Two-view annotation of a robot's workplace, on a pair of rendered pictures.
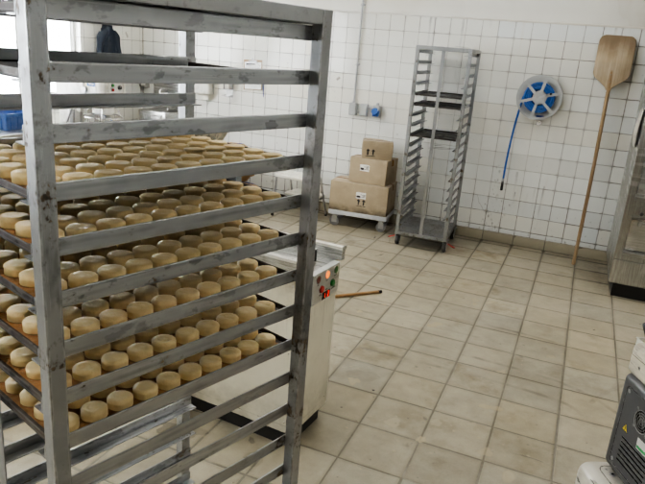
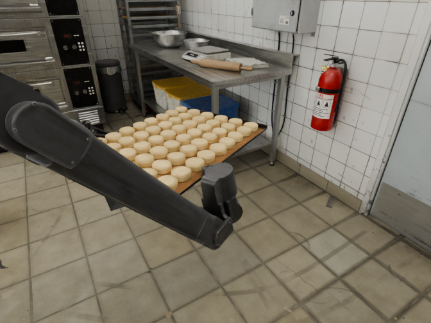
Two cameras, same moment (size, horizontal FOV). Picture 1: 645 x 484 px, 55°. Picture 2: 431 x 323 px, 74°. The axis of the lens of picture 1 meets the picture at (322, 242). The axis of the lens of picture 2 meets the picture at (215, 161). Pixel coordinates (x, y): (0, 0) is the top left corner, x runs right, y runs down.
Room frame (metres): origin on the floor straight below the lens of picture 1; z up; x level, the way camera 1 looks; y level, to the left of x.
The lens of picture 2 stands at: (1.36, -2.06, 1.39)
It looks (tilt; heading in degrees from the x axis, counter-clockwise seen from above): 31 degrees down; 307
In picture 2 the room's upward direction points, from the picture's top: straight up
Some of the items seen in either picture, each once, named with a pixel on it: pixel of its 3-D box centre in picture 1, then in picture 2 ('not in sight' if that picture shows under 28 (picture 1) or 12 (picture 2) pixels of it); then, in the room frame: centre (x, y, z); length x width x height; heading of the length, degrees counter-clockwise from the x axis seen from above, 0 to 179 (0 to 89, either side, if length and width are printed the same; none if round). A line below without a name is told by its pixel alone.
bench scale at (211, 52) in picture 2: not in sight; (206, 54); (3.04, -4.11, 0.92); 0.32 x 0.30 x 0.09; 75
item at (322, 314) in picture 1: (250, 327); not in sight; (2.70, 0.30, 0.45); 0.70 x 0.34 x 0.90; 63
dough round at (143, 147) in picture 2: not in sight; (142, 147); (1.98, -2.52, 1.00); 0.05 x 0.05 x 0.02
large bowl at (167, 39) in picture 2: not in sight; (169, 39); (3.81, -4.43, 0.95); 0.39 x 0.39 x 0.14
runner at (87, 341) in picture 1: (192, 304); not in sight; (1.16, 0.25, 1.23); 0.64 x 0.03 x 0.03; 141
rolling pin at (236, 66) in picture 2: not in sight; (220, 65); (2.72, -3.89, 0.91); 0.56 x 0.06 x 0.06; 7
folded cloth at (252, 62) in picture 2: not in sight; (245, 62); (2.65, -4.16, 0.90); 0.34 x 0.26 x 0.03; 147
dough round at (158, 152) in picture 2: not in sight; (158, 152); (1.92, -2.52, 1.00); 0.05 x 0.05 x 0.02
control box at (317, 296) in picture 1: (323, 282); not in sight; (2.54, -0.02, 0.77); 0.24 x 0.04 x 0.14; 153
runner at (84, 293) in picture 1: (192, 262); not in sight; (1.16, 0.25, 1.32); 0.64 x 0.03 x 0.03; 141
